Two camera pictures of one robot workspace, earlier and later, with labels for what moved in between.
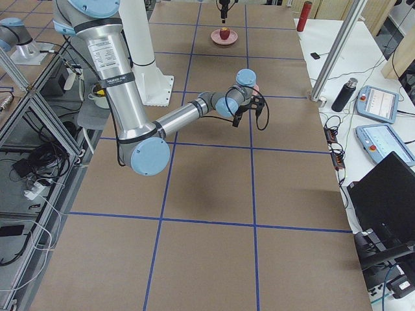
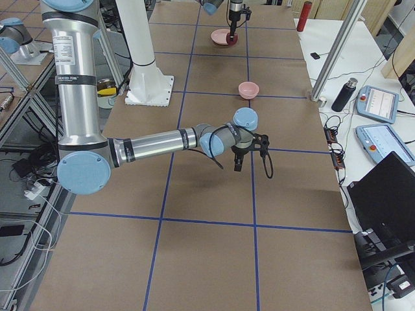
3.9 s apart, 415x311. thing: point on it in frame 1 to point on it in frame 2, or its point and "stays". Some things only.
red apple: (224, 33) to (234, 41)
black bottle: (344, 95) stays
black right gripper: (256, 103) to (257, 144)
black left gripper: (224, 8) to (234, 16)
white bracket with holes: (155, 87) stays
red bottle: (304, 15) stays
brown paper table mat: (240, 218) stays
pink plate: (215, 37) stays
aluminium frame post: (338, 50) stays
